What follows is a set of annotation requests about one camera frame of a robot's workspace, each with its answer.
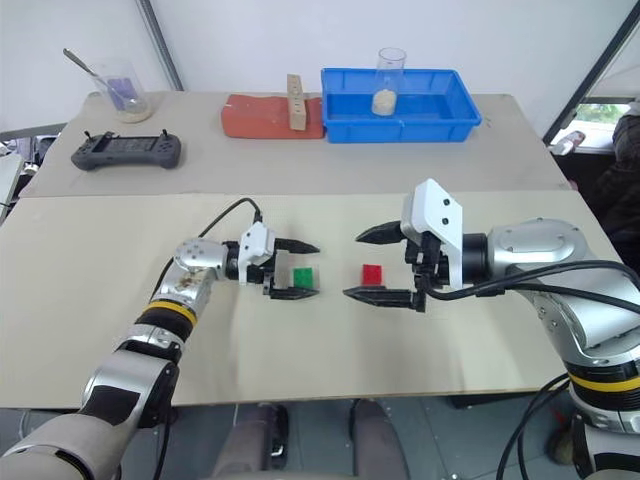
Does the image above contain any clear glass beaker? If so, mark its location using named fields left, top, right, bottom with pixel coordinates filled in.
left=96, top=58, right=154, bottom=124

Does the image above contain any grey handheld controller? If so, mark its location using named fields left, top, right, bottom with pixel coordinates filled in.
left=70, top=129, right=184, bottom=173

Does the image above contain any person in dark clothes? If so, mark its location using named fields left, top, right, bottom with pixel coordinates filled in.
left=596, top=99, right=640, bottom=264

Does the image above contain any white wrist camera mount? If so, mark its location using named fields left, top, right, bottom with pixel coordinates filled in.
left=400, top=178, right=466, bottom=292
left=236, top=221, right=279, bottom=287

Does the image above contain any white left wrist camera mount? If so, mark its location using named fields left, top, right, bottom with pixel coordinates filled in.
left=236, top=221, right=279, bottom=287

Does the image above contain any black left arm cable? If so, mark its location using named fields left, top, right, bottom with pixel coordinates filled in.
left=196, top=197, right=264, bottom=239

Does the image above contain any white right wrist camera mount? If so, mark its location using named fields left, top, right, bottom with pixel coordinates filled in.
left=400, top=178, right=466, bottom=292

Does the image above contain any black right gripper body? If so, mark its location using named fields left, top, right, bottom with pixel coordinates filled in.
left=401, top=228, right=454, bottom=315

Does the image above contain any red cube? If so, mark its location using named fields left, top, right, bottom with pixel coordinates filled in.
left=361, top=263, right=388, bottom=288

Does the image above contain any metal spoon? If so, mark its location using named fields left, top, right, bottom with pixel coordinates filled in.
left=62, top=47, right=127, bottom=102

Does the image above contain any red brick-shaped block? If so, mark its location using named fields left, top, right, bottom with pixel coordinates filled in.
left=220, top=92, right=327, bottom=142

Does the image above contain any grey slanted pole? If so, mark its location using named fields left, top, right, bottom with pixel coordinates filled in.
left=135, top=0, right=186, bottom=93

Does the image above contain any blue plastic bin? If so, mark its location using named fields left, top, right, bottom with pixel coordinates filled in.
left=319, top=67, right=484, bottom=145

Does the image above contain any dark slanted pole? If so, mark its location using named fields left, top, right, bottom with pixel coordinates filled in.
left=541, top=0, right=640, bottom=147

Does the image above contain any dark rounded shape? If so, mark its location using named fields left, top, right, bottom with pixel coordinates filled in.
left=349, top=398, right=412, bottom=480
left=211, top=401, right=292, bottom=480

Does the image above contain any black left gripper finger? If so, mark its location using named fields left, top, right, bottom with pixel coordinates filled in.
left=269, top=285, right=320, bottom=302
left=273, top=238, right=322, bottom=256

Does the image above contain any wooden block with holes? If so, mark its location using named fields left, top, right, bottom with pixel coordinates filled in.
left=285, top=73, right=308, bottom=133

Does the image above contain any clear flask with grains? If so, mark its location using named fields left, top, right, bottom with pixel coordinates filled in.
left=370, top=46, right=408, bottom=118

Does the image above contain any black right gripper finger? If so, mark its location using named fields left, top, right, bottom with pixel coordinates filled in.
left=354, top=221, right=404, bottom=247
left=341, top=285, right=417, bottom=313

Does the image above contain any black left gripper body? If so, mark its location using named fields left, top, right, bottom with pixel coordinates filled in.
left=247, top=248, right=297, bottom=302

